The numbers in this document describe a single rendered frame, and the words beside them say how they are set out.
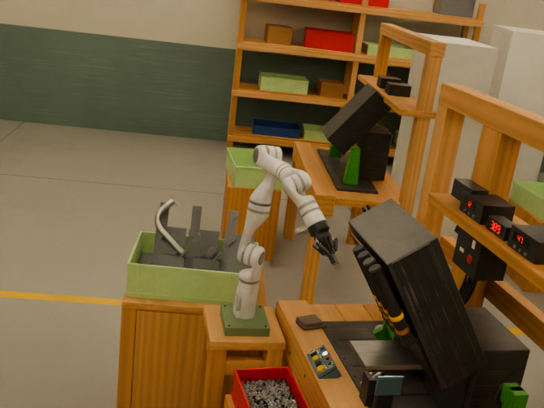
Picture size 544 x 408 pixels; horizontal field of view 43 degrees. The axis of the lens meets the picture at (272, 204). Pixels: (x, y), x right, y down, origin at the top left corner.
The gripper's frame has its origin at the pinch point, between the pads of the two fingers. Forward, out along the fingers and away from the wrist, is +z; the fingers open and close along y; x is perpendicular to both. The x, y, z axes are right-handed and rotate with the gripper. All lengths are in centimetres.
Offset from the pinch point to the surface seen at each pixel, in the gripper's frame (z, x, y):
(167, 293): -30, 104, 12
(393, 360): 39.5, -4.2, -0.4
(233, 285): -21, 83, 33
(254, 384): 27, 45, -16
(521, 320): 46, -29, 48
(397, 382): 46.8, 3.5, 6.9
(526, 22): -274, 86, 743
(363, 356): 34.2, 1.7, -6.7
